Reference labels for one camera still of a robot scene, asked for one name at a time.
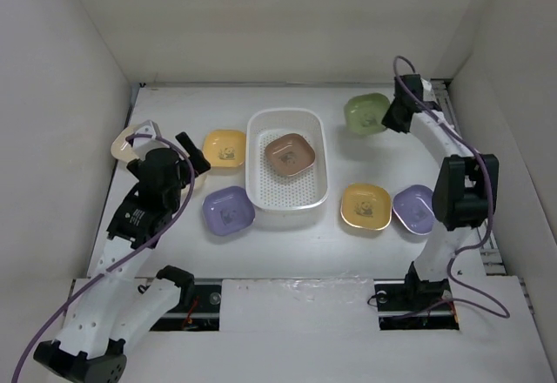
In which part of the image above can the yellow panda plate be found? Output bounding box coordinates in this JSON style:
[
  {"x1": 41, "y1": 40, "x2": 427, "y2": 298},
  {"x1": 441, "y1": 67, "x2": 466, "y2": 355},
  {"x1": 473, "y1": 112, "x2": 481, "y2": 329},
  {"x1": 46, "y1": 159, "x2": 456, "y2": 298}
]
[
  {"x1": 202, "y1": 130, "x2": 246, "y2": 168},
  {"x1": 340, "y1": 183, "x2": 392, "y2": 231}
]

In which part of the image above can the green panda plate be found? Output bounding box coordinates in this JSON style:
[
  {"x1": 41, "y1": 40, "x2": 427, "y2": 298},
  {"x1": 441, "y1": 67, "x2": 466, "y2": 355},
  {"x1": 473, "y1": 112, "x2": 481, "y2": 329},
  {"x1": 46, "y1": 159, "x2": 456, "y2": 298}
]
[{"x1": 344, "y1": 93, "x2": 391, "y2": 136}]

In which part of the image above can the cream panda plate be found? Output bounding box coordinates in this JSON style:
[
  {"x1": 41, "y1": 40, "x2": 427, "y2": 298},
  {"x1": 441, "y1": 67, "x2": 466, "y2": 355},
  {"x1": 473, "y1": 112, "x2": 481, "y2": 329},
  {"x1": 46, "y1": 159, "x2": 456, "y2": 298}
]
[
  {"x1": 181, "y1": 173, "x2": 206, "y2": 197},
  {"x1": 111, "y1": 124, "x2": 147, "y2": 164}
]

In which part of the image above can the purple panda plate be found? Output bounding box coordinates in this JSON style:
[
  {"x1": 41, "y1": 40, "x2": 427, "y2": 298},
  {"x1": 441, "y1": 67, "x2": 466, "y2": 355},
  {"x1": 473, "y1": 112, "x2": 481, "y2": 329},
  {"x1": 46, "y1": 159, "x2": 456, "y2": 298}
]
[
  {"x1": 202, "y1": 185, "x2": 256, "y2": 237},
  {"x1": 393, "y1": 185, "x2": 435, "y2": 236}
]

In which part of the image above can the brown panda plate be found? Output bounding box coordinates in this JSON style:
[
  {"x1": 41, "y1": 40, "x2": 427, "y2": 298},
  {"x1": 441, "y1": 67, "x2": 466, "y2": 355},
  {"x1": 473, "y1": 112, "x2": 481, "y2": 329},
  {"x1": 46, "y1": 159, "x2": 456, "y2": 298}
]
[{"x1": 265, "y1": 133, "x2": 316, "y2": 177}]

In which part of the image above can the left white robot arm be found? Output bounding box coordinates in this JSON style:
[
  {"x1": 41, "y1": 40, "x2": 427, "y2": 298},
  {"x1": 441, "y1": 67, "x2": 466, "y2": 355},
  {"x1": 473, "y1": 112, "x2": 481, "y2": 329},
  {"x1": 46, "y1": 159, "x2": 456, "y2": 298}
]
[{"x1": 30, "y1": 132, "x2": 211, "y2": 382}]

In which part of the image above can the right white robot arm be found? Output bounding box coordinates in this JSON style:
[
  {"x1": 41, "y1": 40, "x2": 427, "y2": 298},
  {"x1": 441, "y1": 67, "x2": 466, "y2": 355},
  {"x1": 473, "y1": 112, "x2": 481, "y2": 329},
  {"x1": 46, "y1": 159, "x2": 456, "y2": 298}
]
[{"x1": 382, "y1": 73, "x2": 499, "y2": 315}]

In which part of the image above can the white perforated plastic bin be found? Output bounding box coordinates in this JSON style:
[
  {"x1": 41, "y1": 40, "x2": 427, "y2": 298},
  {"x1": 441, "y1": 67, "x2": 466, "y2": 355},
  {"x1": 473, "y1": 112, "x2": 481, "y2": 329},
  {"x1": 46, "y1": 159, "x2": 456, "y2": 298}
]
[{"x1": 245, "y1": 108, "x2": 328, "y2": 213}]

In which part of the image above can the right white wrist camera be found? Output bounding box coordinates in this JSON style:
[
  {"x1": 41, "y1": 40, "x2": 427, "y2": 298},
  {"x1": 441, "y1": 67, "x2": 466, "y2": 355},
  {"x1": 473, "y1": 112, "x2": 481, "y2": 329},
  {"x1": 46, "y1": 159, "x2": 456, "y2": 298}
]
[{"x1": 421, "y1": 78, "x2": 436, "y2": 102}]

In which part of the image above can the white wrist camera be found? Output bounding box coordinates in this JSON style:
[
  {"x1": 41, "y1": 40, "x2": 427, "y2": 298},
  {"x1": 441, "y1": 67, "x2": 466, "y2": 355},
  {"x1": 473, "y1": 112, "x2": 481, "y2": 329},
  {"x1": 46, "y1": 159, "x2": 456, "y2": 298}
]
[
  {"x1": 421, "y1": 78, "x2": 436, "y2": 102},
  {"x1": 131, "y1": 120, "x2": 160, "y2": 148}
]

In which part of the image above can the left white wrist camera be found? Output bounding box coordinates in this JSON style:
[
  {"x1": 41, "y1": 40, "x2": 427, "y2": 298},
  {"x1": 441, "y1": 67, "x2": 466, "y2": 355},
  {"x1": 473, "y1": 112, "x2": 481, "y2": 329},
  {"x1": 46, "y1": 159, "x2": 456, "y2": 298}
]
[{"x1": 131, "y1": 120, "x2": 160, "y2": 148}]

